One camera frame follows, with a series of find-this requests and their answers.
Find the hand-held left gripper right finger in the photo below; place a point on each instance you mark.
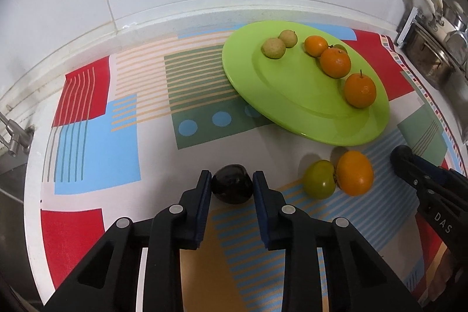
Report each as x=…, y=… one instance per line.
x=261, y=206

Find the green tangerine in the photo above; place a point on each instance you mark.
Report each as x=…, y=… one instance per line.
x=341, y=48
x=319, y=179

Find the green plate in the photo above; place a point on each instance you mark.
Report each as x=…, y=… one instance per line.
x=292, y=92

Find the gooseneck faucet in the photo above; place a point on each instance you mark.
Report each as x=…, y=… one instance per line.
x=16, y=136

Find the small yellow-brown pear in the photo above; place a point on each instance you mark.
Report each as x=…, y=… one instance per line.
x=287, y=38
x=273, y=47

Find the orange with stem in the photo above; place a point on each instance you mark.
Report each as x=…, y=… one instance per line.
x=360, y=90

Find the dish rack with utensils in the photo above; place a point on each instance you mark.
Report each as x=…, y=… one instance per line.
x=427, y=52

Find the large orange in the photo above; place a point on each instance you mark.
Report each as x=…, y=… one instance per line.
x=335, y=62

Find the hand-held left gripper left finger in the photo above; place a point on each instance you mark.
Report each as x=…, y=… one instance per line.
x=203, y=202

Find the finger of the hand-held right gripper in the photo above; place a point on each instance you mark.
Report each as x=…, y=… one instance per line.
x=438, y=171
x=404, y=160

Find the colourful patterned tablecloth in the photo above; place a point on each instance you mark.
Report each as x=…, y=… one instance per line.
x=91, y=151

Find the dark plum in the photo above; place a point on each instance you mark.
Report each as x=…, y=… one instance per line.
x=232, y=184

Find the person's right hand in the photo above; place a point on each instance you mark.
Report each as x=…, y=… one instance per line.
x=444, y=275

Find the stainless steel sink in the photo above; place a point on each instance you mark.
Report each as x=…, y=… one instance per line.
x=11, y=195

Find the small orange tangerine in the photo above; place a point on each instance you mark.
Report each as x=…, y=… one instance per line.
x=316, y=45
x=354, y=173

